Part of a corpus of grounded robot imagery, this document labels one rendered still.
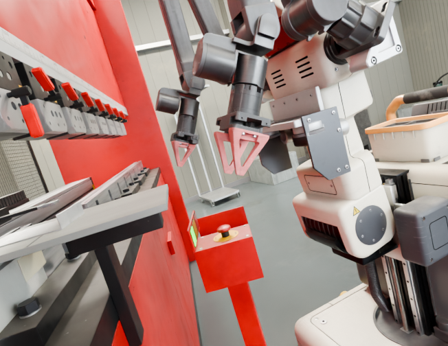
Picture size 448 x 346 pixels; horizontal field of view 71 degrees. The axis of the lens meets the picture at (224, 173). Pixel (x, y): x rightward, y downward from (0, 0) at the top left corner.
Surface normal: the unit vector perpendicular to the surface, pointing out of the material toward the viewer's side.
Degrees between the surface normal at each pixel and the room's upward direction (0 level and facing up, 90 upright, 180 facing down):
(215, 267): 90
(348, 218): 90
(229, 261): 90
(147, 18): 90
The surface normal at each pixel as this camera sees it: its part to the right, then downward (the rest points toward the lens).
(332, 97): 0.35, 0.05
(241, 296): 0.02, 0.15
